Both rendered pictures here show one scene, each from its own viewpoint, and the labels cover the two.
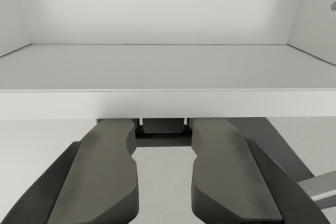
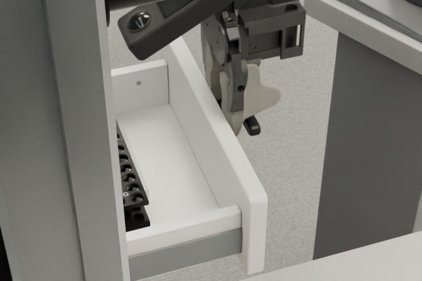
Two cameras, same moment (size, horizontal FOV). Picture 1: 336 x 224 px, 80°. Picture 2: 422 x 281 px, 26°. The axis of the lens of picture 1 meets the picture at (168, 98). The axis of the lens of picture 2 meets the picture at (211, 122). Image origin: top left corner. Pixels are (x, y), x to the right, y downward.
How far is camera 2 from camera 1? 86 cm
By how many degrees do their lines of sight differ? 44
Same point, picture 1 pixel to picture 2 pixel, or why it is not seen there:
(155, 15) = (181, 176)
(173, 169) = not seen: outside the picture
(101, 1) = (183, 206)
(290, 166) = (351, 58)
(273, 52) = (175, 100)
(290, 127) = not seen: hidden behind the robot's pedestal
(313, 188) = (340, 19)
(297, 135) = not seen: hidden behind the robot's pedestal
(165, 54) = (200, 146)
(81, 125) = (363, 264)
